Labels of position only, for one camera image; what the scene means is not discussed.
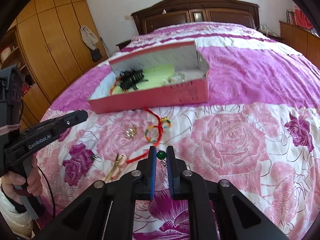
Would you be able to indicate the pink floral blanket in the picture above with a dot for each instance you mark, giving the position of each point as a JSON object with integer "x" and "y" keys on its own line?
{"x": 237, "y": 142}

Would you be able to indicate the red cardboard box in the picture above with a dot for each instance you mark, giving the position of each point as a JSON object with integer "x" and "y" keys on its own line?
{"x": 155, "y": 97}

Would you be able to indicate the black hanging bag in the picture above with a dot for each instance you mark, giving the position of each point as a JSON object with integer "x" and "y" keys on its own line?
{"x": 96, "y": 55}

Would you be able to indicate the black feather hair clip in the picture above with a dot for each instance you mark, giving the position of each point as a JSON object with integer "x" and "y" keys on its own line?
{"x": 131, "y": 78}

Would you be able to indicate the gold hair pin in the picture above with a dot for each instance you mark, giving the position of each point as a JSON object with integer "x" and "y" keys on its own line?
{"x": 115, "y": 166}

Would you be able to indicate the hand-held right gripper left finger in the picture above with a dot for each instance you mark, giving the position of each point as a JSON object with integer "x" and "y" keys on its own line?
{"x": 152, "y": 175}

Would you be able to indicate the dark wooden nightstand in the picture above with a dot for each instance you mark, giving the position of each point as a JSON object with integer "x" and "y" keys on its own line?
{"x": 271, "y": 33}
{"x": 123, "y": 45}

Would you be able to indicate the wooden shelf unit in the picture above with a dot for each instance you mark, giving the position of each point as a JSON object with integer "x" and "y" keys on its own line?
{"x": 12, "y": 62}

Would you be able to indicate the person's left forearm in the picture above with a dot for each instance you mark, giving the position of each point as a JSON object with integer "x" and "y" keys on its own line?
{"x": 12, "y": 221}

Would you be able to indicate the gold crown pendant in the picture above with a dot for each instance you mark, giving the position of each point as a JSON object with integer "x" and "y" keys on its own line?
{"x": 131, "y": 132}
{"x": 171, "y": 80}

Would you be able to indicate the wooden wardrobe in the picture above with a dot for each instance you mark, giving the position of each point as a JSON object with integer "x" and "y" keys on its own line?
{"x": 57, "y": 45}

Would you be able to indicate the wooden low cabinet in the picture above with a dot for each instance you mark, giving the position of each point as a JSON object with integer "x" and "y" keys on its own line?
{"x": 300, "y": 42}

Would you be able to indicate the beige hanging bag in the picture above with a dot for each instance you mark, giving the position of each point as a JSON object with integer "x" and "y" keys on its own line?
{"x": 88, "y": 38}

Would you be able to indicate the small silver clip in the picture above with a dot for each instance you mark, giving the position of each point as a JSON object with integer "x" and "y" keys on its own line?
{"x": 96, "y": 158}

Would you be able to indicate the green bead earring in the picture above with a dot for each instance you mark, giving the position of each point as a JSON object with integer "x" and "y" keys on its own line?
{"x": 161, "y": 155}

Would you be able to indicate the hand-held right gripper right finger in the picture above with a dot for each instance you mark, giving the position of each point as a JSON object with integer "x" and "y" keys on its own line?
{"x": 170, "y": 172}

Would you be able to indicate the person's left hand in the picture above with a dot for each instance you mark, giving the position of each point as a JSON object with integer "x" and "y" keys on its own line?
{"x": 32, "y": 180}

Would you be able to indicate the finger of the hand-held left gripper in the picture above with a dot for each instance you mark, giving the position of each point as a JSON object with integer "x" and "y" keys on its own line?
{"x": 70, "y": 121}

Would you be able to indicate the dark wooden headboard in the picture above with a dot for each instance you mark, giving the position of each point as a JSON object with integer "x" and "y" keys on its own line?
{"x": 200, "y": 12}

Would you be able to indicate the green paper sheet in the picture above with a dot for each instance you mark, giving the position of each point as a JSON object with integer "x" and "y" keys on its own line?
{"x": 155, "y": 76}

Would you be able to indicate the white storage container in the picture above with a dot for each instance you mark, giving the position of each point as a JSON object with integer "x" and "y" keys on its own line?
{"x": 6, "y": 53}

